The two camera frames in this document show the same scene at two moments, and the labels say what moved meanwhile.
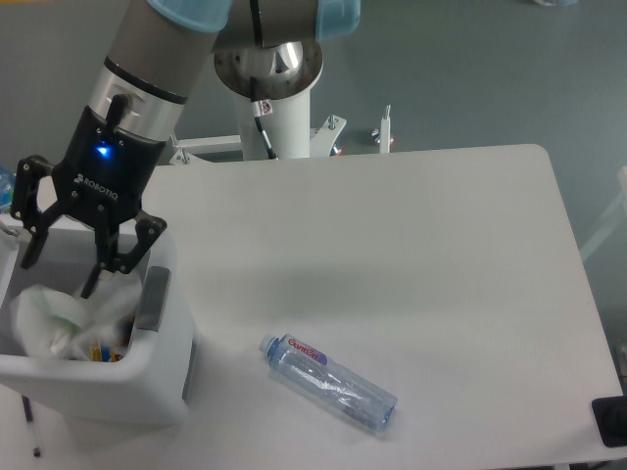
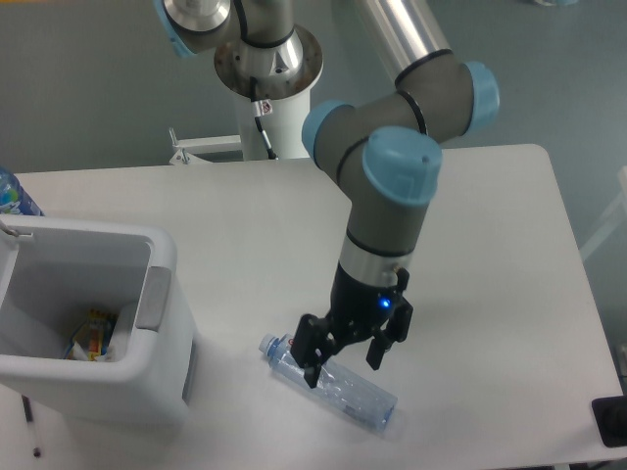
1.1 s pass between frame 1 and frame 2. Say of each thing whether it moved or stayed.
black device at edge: stayed
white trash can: stayed
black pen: stayed
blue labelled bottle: stayed
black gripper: moved
